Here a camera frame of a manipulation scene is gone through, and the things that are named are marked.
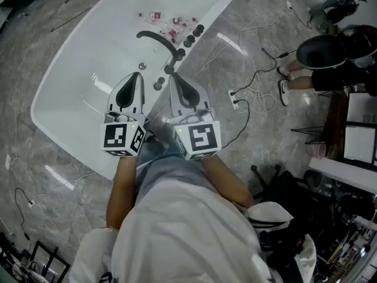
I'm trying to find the person's left forearm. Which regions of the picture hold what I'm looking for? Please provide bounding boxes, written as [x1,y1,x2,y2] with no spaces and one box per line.
[105,156,140,230]

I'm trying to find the black strapped pack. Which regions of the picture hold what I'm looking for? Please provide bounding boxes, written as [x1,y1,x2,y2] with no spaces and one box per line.
[257,230,306,272]

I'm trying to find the black cable with adapter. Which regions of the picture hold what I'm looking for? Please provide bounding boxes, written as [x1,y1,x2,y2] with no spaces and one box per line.
[232,47,297,96]

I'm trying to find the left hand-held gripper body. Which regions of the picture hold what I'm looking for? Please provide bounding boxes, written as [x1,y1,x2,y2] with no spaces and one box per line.
[100,110,147,159]

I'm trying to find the white table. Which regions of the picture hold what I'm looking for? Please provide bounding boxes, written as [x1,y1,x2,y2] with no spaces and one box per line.
[308,157,377,195]

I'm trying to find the thin white floor cable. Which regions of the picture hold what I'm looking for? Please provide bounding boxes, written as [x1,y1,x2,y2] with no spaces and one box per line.
[5,154,98,208]

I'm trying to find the thin black floor cable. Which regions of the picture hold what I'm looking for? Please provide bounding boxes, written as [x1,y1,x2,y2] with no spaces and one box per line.
[14,187,31,242]

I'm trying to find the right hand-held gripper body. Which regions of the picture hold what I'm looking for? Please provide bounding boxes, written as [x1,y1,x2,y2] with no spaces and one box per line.
[172,108,222,162]

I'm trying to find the black metal frame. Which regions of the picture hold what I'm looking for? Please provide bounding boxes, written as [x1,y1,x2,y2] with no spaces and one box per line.
[28,239,72,283]

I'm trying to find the white power strip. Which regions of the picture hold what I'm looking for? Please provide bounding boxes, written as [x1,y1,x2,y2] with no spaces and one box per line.
[227,89,240,110]

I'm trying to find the white and black machine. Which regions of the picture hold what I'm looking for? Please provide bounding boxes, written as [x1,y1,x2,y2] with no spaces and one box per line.
[305,0,368,25]

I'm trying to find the long black rod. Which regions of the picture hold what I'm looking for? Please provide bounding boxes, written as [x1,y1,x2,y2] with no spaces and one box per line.
[51,6,92,33]

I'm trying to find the pink cup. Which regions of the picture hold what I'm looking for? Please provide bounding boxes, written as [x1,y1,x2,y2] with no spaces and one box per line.
[306,142,327,159]

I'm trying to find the white framed panel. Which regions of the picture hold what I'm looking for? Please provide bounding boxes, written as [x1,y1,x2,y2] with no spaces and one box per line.
[343,125,377,164]
[346,92,377,125]

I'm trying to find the person's right forearm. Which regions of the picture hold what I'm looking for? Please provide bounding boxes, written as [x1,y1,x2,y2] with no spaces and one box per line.
[201,153,256,209]

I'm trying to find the black curved faucet spout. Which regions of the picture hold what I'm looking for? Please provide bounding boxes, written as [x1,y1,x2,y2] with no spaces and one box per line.
[135,30,186,62]

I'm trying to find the black office chair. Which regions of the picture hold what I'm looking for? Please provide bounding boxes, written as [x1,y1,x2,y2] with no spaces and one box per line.
[250,163,326,226]

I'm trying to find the black power cable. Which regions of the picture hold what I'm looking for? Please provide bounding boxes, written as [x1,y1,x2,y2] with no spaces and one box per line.
[221,98,252,150]

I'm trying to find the person's grey trousers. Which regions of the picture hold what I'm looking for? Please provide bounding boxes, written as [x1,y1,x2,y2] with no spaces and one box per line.
[137,140,209,194]

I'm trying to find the pile of red-capped small bottles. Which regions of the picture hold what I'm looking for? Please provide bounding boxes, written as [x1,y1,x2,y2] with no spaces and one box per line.
[137,9,199,44]

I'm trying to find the white bathtub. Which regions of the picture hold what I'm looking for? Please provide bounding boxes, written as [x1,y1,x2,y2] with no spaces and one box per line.
[30,0,233,181]

